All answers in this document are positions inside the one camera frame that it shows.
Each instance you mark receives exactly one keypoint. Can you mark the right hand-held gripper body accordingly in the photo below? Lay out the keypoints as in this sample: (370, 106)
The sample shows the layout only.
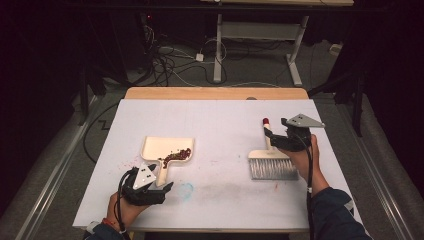
(296, 136)

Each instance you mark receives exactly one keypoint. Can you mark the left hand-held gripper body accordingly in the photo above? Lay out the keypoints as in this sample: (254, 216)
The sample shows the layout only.
(143, 186)

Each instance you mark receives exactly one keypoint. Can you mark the cream plastic dustpan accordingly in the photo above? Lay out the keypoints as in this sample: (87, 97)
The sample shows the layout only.
(166, 145)

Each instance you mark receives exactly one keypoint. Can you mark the pile of red crumbs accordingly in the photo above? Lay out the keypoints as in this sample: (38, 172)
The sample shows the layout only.
(178, 154)

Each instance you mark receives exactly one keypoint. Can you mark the person's left hand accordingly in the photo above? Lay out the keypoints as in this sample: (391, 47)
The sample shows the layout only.
(125, 210)

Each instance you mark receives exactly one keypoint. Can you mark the person's right hand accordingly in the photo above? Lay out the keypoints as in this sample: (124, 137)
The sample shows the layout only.
(305, 166)

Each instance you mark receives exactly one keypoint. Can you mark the grey round table grommet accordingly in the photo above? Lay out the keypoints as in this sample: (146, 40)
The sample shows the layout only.
(251, 98)

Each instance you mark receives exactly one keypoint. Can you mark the white table cover board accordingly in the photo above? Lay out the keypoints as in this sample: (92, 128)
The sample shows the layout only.
(226, 120)

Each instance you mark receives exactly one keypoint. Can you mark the red wrist band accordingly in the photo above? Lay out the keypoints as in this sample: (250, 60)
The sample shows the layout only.
(107, 222)

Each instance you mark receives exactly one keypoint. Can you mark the black metal stand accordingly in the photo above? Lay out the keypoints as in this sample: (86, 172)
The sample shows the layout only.
(357, 100)
(83, 96)

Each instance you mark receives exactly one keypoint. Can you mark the wooden table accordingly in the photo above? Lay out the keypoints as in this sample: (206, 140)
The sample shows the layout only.
(200, 93)

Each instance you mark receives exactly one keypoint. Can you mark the white power adapter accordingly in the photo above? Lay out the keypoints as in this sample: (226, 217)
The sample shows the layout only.
(199, 57)

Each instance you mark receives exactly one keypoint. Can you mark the metal floor rail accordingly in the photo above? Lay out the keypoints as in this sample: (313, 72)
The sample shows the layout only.
(383, 196)
(50, 190)

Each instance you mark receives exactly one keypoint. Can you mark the white metal desk frame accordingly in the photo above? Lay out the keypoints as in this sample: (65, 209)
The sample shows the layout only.
(260, 30)

